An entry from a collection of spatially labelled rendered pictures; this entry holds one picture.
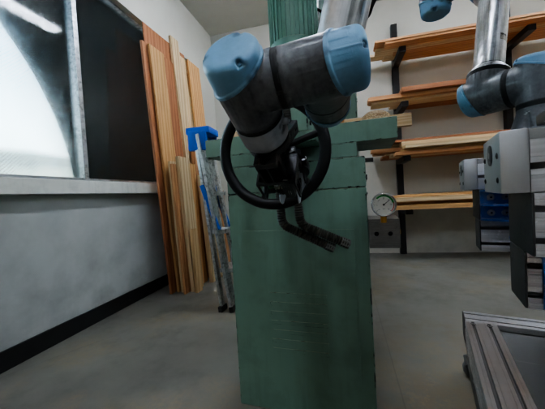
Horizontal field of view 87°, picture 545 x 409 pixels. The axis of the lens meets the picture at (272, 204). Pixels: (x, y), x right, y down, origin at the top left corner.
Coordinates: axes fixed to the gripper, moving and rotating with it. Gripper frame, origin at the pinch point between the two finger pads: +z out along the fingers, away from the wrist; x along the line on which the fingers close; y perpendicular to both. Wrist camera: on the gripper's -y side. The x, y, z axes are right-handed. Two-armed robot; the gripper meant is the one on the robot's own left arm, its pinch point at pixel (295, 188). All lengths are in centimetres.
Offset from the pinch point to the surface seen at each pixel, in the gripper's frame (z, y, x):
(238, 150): 13.5, -24.2, -23.6
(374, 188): 233, -136, 26
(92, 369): 60, 48, -100
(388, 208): 18.4, -3.2, 20.4
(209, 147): 12.4, -26.1, -34.2
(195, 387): 60, 48, -49
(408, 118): 23, -38, 29
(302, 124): 3.6, -22.2, -0.3
